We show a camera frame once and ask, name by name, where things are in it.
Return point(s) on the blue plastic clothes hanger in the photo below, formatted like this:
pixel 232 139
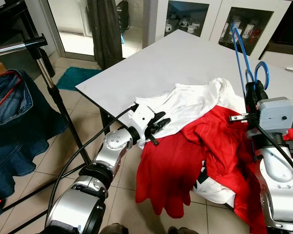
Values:
pixel 240 53

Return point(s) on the black clothes rack stand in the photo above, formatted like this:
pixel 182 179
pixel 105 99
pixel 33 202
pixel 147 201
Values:
pixel 53 83

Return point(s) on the white bottle red label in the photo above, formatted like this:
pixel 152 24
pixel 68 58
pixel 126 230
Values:
pixel 236 25
pixel 225 31
pixel 248 30

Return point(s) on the black table leg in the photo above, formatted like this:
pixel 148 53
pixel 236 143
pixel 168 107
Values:
pixel 106 122

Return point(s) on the dark grey curtain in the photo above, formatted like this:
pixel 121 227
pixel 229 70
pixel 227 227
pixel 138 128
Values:
pixel 105 34

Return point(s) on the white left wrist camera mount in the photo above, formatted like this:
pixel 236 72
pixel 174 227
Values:
pixel 144 115

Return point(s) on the red striped polo shirt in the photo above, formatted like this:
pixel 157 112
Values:
pixel 224 141

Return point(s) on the teal floor mat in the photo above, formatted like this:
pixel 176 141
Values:
pixel 78 78

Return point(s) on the white printed mug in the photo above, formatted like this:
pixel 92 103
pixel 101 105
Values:
pixel 184 22
pixel 169 27
pixel 193 28

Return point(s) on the black audio speaker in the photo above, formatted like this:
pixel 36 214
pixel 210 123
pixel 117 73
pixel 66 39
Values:
pixel 290 22

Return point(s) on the dark TV stand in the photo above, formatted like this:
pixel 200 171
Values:
pixel 287 48

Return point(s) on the blue denim garment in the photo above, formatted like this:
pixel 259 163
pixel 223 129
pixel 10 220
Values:
pixel 19 141

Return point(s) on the black device with light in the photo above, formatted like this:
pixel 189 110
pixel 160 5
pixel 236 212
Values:
pixel 123 17

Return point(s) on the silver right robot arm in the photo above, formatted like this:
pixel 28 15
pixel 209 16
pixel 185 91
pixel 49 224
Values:
pixel 278 180

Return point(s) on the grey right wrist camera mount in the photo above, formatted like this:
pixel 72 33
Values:
pixel 278 114

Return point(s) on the chrome clothes rail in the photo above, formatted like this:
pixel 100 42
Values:
pixel 14 48

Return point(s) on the white glass door cabinet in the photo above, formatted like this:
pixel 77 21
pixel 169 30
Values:
pixel 209 9

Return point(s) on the white polo shirt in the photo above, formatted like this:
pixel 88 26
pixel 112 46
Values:
pixel 228 90

